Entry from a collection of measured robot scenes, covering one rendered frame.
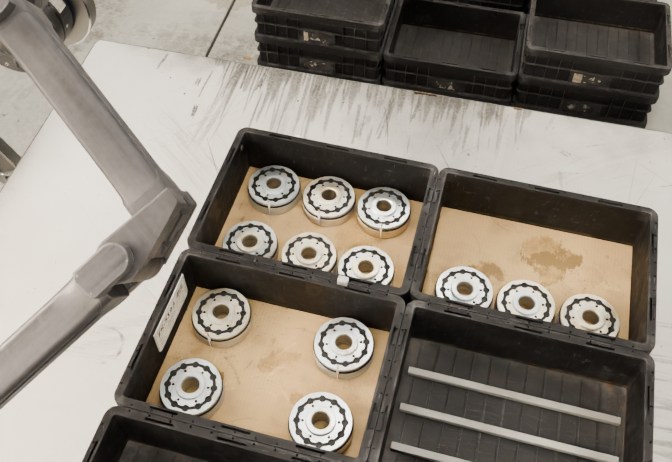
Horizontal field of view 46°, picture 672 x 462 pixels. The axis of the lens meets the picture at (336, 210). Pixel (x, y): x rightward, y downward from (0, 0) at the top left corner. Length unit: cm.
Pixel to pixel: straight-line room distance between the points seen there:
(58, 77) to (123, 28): 234
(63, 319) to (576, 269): 93
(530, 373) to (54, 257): 98
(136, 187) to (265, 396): 52
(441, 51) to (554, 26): 35
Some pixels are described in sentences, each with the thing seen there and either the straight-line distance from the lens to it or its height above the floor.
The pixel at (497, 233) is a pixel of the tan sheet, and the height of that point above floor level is 83.
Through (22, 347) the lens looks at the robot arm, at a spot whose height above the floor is 121.
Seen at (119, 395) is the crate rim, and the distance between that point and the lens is 127.
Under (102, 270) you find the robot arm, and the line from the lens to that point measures 94.
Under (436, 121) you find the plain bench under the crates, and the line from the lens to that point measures 189.
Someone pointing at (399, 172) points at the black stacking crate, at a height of 90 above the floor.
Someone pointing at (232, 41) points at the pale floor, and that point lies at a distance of 320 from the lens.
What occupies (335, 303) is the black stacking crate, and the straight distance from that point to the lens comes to 136.
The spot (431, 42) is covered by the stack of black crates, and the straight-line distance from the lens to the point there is 260.
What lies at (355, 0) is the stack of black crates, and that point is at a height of 49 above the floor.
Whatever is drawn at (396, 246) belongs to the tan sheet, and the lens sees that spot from 149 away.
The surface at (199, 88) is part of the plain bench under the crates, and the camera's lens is 199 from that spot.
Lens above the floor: 205
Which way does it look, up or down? 52 degrees down
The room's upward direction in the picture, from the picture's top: straight up
